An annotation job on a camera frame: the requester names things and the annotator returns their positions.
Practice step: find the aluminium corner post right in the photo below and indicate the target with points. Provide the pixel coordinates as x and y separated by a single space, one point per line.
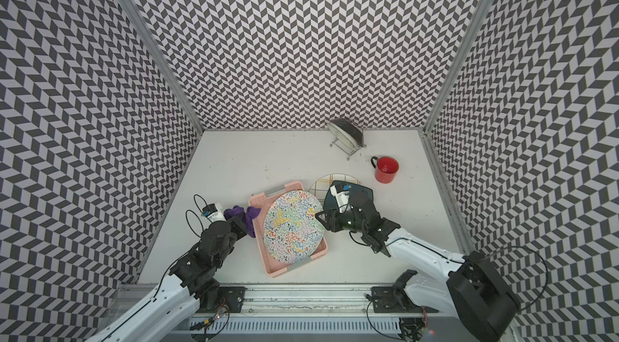
478 19

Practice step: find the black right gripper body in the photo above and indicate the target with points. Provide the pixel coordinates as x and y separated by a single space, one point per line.
336 216

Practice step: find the teal square plate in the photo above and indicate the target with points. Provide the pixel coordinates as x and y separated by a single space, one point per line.
358 194

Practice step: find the pink perforated plastic tray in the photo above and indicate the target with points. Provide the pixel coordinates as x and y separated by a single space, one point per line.
263 201

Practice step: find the red mug dark rim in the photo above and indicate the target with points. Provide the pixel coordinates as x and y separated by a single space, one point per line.
385 168

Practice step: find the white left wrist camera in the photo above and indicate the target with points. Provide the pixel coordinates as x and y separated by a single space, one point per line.
213 213

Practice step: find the aluminium corner post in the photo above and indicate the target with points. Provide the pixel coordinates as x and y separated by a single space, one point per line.
478 19
137 21

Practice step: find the aluminium corner post left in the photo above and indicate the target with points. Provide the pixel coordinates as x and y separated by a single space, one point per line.
137 21

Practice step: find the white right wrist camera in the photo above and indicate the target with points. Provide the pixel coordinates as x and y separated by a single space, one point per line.
341 193

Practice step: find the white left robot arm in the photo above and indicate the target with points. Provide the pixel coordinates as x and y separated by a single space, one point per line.
187 286

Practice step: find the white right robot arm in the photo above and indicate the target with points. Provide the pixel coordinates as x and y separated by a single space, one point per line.
468 287

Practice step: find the chrome wire plate rack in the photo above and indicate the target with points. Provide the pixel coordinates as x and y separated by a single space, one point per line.
345 142

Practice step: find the white plate coloured stripes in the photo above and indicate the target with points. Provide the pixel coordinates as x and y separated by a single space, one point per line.
321 187

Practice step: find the purple microfibre cloth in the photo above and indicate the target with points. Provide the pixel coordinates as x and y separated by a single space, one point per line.
247 216

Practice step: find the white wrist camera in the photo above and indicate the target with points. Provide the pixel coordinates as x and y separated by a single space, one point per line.
213 213
341 193

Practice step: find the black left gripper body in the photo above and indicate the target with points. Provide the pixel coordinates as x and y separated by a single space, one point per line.
237 224

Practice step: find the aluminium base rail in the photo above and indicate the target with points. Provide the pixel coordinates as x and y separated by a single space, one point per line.
306 312

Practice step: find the multicolour squiggle round plate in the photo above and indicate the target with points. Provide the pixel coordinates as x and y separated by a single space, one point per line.
291 232

